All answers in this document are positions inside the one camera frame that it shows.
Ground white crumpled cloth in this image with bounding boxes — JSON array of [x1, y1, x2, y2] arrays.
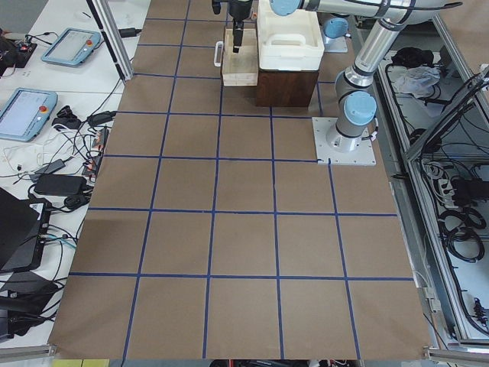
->
[[393, 66, 440, 99]]

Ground aluminium frame rack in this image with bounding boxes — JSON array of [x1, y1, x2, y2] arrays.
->
[[375, 10, 488, 366]]

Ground blue teach pendant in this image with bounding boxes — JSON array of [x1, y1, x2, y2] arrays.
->
[[1, 88, 58, 142], [41, 28, 102, 67]]

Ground black coiled cables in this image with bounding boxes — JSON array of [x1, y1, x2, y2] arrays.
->
[[439, 206, 487, 265]]

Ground black small power brick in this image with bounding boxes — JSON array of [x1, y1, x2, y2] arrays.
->
[[118, 28, 141, 38]]

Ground dark wooden cabinet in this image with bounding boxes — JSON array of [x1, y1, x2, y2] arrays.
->
[[255, 69, 319, 107]]

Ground aluminium frame post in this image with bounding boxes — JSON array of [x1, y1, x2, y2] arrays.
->
[[86, 0, 134, 82]]

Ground white plastic tray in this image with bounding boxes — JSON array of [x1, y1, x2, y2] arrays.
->
[[257, 1, 324, 71]]

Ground black power adapter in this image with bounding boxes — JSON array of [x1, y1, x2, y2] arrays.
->
[[34, 174, 87, 196]]

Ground blue teach pendant far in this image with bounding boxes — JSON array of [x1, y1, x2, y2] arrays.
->
[[41, 28, 102, 67]]

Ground light wooden drawer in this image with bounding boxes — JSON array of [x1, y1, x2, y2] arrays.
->
[[221, 29, 258, 86]]

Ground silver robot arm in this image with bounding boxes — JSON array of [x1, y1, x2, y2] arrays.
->
[[269, 1, 462, 153]]

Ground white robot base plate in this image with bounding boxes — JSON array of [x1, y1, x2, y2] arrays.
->
[[312, 117, 377, 166]]

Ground black laptop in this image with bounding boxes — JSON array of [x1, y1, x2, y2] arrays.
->
[[1, 189, 51, 273]]

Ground blue teach pendant near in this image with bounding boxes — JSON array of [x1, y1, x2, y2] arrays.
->
[[1, 88, 58, 142]]

